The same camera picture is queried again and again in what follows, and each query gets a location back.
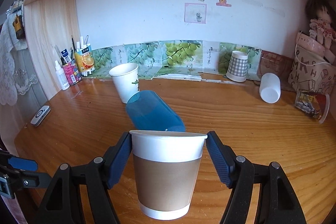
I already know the grey checkered cup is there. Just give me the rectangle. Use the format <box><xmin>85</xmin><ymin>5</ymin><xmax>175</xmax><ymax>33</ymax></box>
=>
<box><xmin>226</xmin><ymin>51</ymin><xmax>248</xmax><ymax>83</ymax></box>

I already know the white remote device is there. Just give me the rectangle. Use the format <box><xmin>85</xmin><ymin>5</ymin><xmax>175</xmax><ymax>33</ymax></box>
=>
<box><xmin>30</xmin><ymin>105</ymin><xmax>51</xmax><ymax>127</ymax></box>

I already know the white paper cup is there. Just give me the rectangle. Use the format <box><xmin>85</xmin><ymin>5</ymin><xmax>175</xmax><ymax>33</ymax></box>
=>
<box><xmin>109</xmin><ymin>63</ymin><xmax>139</xmax><ymax>104</ymax></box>

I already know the blue plastic cup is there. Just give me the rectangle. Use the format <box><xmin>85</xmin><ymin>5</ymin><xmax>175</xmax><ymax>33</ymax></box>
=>
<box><xmin>126</xmin><ymin>90</ymin><xmax>186</xmax><ymax>132</ymax></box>

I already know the white lace cloth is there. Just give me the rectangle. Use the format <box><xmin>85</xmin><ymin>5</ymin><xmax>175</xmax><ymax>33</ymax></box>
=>
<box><xmin>1</xmin><ymin>14</ymin><xmax>39</xmax><ymax>106</ymax></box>

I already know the crumpled printed paper cup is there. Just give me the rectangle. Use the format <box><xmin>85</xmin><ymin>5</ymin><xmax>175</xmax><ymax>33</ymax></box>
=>
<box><xmin>294</xmin><ymin>92</ymin><xmax>330</xmax><ymax>124</ymax></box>

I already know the brown sleeved paper cup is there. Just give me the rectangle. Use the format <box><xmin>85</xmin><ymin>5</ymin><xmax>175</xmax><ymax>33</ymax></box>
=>
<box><xmin>130</xmin><ymin>130</ymin><xmax>207</xmax><ymax>221</ymax></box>

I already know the yellow hanging toy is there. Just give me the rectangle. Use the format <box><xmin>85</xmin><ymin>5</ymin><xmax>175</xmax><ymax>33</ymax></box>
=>
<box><xmin>13</xmin><ymin>14</ymin><xmax>25</xmax><ymax>40</ymax></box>

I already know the pink can pen holder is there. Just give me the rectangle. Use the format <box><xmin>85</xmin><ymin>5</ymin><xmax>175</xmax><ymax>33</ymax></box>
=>
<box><xmin>63</xmin><ymin>60</ymin><xmax>81</xmax><ymax>85</ymax></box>

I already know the orange juice carton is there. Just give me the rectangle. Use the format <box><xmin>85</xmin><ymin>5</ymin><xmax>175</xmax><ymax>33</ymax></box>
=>
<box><xmin>75</xmin><ymin>46</ymin><xmax>95</xmax><ymax>77</ymax></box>

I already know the white plastic bottle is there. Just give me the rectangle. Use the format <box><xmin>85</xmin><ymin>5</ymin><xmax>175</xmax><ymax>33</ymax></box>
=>
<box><xmin>55</xmin><ymin>60</ymin><xmax>70</xmax><ymax>90</ymax></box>

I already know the grape-printed paper backdrop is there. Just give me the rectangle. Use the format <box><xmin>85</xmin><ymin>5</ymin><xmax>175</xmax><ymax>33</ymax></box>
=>
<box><xmin>89</xmin><ymin>40</ymin><xmax>261</xmax><ymax>80</ymax></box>

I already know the small white plastic cup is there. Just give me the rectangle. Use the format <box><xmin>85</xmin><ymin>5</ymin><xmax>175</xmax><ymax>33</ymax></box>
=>
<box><xmin>259</xmin><ymin>73</ymin><xmax>281</xmax><ymax>103</ymax></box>

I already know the letter-printed canvas bag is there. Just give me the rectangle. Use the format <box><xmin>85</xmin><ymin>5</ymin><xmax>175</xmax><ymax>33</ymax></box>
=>
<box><xmin>288</xmin><ymin>46</ymin><xmax>335</xmax><ymax>95</ymax></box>

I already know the rag doll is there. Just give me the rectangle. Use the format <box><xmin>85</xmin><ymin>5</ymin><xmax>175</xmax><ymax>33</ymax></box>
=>
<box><xmin>295</xmin><ymin>0</ymin><xmax>335</xmax><ymax>63</ymax></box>

